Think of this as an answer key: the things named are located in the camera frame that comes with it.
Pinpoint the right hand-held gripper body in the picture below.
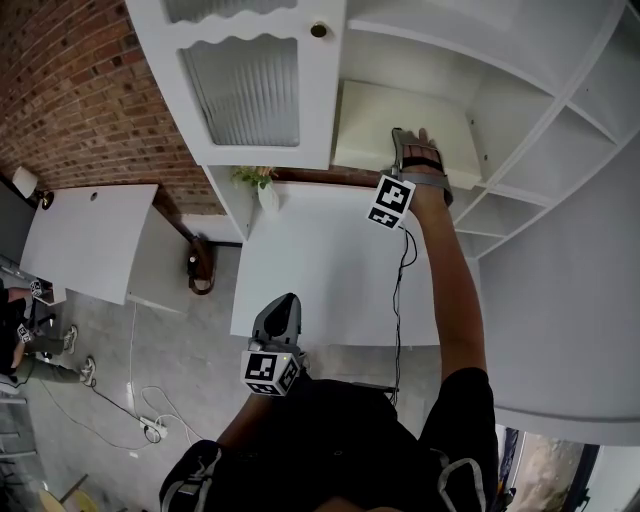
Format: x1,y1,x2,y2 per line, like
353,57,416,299
366,127,455,233

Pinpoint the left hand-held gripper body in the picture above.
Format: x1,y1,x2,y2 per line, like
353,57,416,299
240,292,308,398

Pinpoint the white shelf cabinet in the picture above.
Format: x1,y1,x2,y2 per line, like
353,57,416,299
332,0,626,194

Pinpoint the person's right forearm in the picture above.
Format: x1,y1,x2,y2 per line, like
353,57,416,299
406,183,490,384

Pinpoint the person's left forearm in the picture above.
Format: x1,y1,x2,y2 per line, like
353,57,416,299
216,393,277,450

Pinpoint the white side desk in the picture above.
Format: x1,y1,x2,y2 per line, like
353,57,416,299
18,183,189,314

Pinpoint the person's right hand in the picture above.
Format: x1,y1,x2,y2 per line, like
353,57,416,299
401,127,447,174

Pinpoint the person's black clothing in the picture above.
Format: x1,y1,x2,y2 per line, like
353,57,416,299
158,367,501,512

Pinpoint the brown bag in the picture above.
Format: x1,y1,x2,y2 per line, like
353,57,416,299
186,234,218,297

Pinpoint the white vase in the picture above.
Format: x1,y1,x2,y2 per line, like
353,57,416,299
256,178,282,213

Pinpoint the pink flower bouquet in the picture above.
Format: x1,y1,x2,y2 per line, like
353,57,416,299
230,165,279,191

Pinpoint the white ribbed glass cabinet door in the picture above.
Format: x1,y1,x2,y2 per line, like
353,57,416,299
124,0,347,172

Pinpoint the yellow wooden stool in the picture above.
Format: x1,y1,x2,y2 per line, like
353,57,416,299
38,472,97,512

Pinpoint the grey metal rack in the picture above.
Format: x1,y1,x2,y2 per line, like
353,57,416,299
0,383,39,467

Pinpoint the white shade lamp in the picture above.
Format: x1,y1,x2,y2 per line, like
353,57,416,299
11,165,55,210

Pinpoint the dark framed window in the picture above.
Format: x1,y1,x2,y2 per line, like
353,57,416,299
496,423,602,512

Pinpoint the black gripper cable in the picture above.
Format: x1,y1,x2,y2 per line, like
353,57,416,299
388,226,419,407

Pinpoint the white power strip with cable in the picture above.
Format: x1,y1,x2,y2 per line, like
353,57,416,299
140,384,202,447

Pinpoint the long white cable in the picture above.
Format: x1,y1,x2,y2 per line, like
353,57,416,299
126,299,140,417

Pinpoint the grey shoulder strap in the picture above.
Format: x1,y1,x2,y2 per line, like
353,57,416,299
162,440,224,512
436,456,490,512

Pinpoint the black floor cable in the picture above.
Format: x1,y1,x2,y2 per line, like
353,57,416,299
33,378,152,452

